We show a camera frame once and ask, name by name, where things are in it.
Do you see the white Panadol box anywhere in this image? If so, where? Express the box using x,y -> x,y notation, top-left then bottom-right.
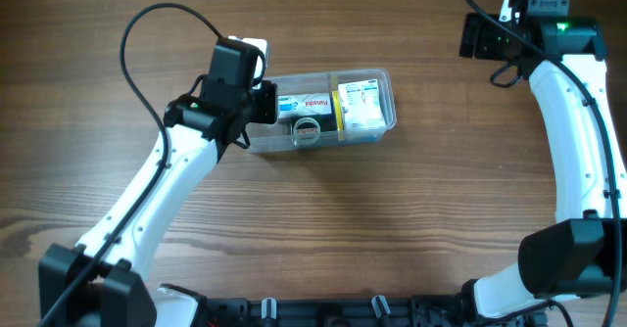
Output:
278,93 -> 333,120

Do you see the green Zam-Buk box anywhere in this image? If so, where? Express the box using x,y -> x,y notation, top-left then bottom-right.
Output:
290,115 -> 337,148

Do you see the blue yellow VapoDrops box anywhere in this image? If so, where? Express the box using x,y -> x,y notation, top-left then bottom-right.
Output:
332,90 -> 345,142

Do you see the white medicine box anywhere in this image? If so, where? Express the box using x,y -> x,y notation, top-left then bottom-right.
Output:
338,79 -> 385,130

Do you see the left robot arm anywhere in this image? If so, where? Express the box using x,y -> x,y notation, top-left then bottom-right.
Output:
38,36 -> 278,326

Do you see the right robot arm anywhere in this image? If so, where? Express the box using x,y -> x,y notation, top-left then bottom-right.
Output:
459,0 -> 626,325

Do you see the clear plastic container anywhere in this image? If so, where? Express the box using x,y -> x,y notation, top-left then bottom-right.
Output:
247,69 -> 397,153

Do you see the right black cable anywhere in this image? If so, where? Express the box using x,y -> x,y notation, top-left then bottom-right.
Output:
456,0 -> 624,327

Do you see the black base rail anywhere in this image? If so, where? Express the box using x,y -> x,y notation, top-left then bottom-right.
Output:
193,295 -> 462,327

